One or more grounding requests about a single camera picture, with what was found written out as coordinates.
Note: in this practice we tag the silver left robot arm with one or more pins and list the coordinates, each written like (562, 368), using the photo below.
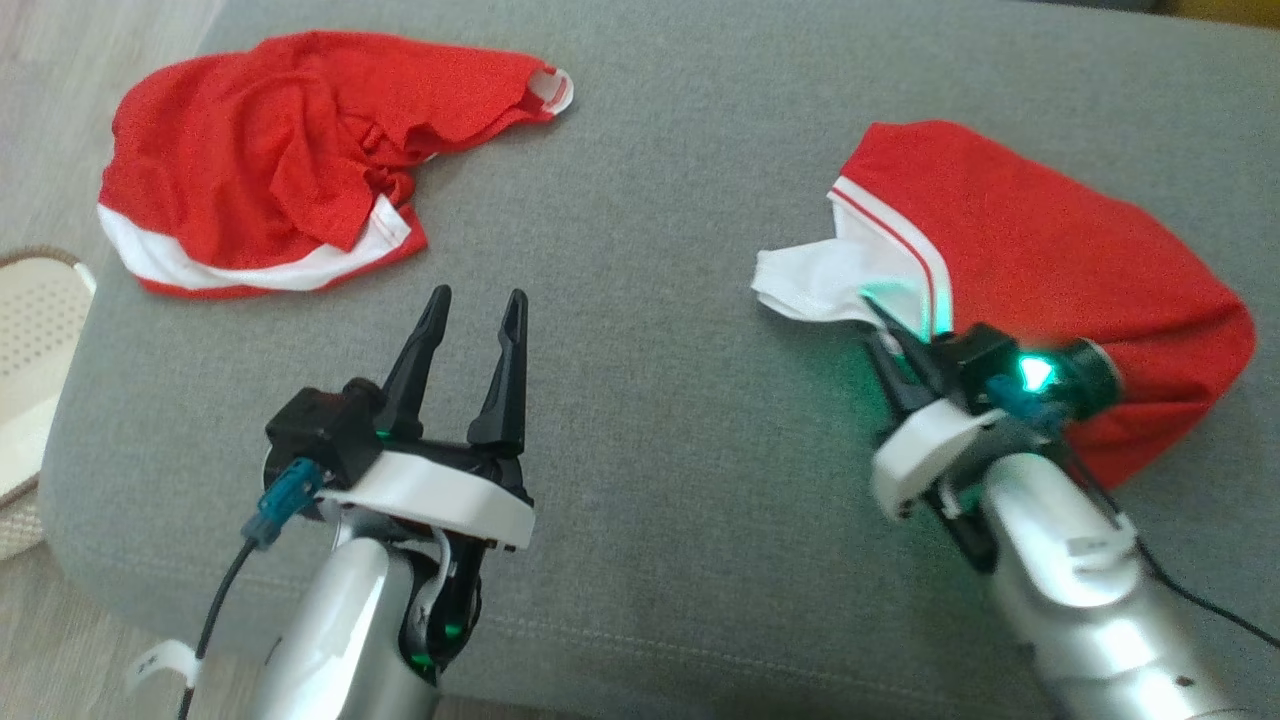
(340, 620)

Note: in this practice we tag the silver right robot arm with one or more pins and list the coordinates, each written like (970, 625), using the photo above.
(1070, 600)

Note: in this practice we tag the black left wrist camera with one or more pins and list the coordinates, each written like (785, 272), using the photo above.
(320, 430)

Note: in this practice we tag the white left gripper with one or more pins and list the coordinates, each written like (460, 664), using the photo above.
(450, 495)

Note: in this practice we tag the grey fabric sofa seat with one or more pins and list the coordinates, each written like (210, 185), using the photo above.
(650, 300)

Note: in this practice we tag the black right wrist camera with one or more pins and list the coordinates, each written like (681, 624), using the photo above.
(975, 360)

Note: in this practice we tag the red shorts with white band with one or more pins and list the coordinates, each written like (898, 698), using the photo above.
(250, 150)

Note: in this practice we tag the cream perforated laundry basket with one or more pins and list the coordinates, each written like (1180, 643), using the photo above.
(30, 340)

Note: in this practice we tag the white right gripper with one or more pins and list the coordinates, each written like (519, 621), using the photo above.
(915, 455)

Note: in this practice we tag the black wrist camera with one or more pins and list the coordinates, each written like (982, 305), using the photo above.
(320, 430)
(975, 360)

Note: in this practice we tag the red basketball jersey white trim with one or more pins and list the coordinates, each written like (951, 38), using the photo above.
(1050, 240)

